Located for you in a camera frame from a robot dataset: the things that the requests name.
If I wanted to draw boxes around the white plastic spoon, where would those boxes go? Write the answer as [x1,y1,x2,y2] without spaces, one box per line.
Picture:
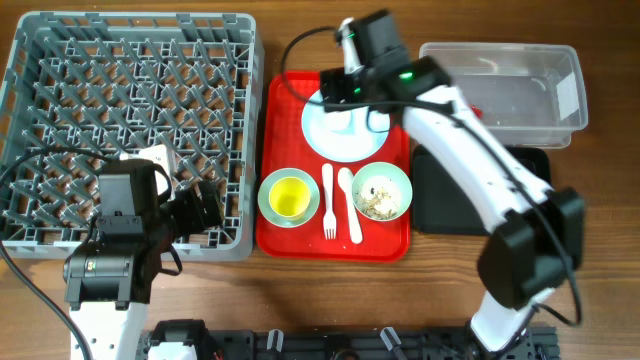
[338,167,363,244]

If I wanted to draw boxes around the yellow plastic cup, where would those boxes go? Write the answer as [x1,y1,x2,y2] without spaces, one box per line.
[268,176,311,220]

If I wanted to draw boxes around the grey plastic dishwasher rack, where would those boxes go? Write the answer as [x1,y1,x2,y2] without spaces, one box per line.
[1,12,264,261]

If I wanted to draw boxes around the red snack wrapper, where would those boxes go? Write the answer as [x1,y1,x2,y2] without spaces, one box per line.
[471,105,483,119]

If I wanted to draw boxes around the black plastic tray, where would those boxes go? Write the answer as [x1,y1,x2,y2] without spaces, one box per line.
[411,143,552,237]

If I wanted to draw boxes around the light blue small bowl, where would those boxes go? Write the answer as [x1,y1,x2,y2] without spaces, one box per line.
[258,168,320,228]

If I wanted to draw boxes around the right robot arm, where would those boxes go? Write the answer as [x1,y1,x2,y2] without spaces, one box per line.
[321,10,585,358]

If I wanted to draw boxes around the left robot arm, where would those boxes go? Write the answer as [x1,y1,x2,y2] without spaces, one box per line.
[63,159,225,359]

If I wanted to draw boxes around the light blue round plate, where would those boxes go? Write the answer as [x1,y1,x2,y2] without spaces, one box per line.
[301,103,390,163]

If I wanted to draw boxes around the white napkin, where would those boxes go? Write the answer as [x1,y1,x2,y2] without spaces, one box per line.
[324,111,352,133]

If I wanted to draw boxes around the rice and peanut shell scraps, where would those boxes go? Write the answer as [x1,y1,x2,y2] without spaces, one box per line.
[356,175,402,221]

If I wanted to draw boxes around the pale green bowl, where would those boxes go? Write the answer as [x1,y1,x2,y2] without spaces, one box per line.
[352,162,413,222]

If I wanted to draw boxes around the clear plastic bin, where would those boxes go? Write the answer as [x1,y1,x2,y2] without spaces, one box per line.
[419,42,589,148]

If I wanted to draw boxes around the white plastic fork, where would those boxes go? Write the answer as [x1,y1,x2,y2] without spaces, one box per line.
[321,163,337,240]

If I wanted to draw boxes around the red plastic serving tray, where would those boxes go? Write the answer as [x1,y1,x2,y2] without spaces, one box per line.
[256,76,410,263]

